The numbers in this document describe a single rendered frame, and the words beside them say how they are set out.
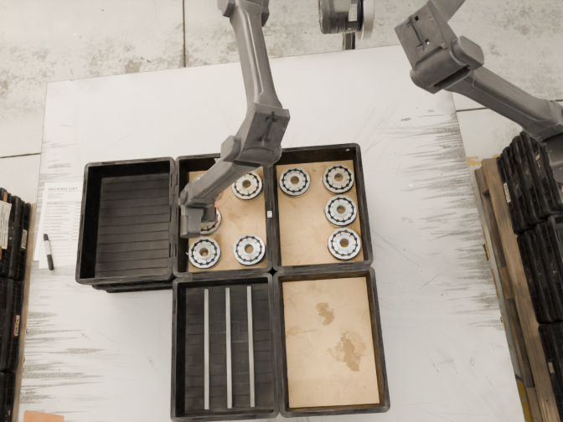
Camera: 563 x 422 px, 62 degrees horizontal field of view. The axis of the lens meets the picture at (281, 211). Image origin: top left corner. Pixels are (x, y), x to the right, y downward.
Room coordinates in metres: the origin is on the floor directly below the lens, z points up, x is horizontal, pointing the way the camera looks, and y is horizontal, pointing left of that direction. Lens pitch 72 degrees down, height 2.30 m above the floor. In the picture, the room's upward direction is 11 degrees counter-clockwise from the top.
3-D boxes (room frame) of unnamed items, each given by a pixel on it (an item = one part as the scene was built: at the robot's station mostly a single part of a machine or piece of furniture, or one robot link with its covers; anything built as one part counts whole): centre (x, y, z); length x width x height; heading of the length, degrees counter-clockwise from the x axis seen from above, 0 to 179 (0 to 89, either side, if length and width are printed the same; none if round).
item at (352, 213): (0.44, -0.19, 0.86); 0.10 x 0.10 x 0.01
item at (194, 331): (0.09, 0.23, 0.87); 0.40 x 0.30 x 0.11; 173
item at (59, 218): (0.64, 0.78, 0.70); 0.33 x 0.23 x 0.01; 174
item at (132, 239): (0.53, 0.48, 0.87); 0.40 x 0.30 x 0.11; 173
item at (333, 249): (0.33, -0.17, 0.86); 0.10 x 0.10 x 0.01
